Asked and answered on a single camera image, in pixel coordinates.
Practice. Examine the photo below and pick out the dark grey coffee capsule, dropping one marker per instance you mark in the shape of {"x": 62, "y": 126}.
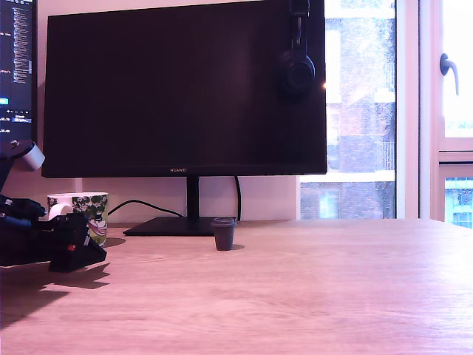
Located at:
{"x": 223, "y": 236}

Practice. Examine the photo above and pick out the white mug with green print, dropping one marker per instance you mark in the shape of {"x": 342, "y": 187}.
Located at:
{"x": 92, "y": 207}

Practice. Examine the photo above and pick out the monitor showing text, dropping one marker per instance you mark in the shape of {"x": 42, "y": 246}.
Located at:
{"x": 18, "y": 74}

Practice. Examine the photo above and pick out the black Huawei monitor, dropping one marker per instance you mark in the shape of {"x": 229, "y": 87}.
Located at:
{"x": 184, "y": 92}

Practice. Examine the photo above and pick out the black headphones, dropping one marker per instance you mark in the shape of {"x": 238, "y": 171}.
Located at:
{"x": 297, "y": 74}

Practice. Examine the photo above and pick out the pale grey camera box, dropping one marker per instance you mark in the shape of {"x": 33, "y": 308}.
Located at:
{"x": 35, "y": 159}

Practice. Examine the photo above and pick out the white window frame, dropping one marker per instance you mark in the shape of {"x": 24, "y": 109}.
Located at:
{"x": 406, "y": 111}

